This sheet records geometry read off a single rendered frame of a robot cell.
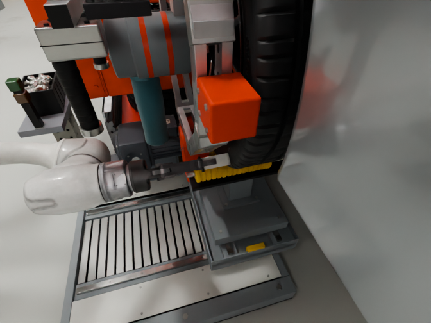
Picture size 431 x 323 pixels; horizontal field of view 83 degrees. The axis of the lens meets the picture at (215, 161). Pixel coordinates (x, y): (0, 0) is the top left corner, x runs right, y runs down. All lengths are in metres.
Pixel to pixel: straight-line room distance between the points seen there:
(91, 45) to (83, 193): 0.28
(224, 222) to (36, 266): 0.84
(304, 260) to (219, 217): 0.44
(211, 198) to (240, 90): 0.74
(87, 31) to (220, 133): 0.25
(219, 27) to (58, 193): 0.43
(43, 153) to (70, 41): 0.35
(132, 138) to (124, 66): 0.54
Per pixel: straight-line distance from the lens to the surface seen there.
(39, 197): 0.60
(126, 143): 1.09
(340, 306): 1.19
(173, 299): 1.03
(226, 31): 0.40
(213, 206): 1.02
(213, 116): 0.34
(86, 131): 0.55
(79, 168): 0.59
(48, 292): 1.29
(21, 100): 1.20
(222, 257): 1.00
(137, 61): 0.60
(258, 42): 0.38
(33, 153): 0.75
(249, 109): 0.35
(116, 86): 1.18
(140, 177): 0.56
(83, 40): 0.47
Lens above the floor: 1.05
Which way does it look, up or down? 43 degrees down
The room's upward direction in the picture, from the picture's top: straight up
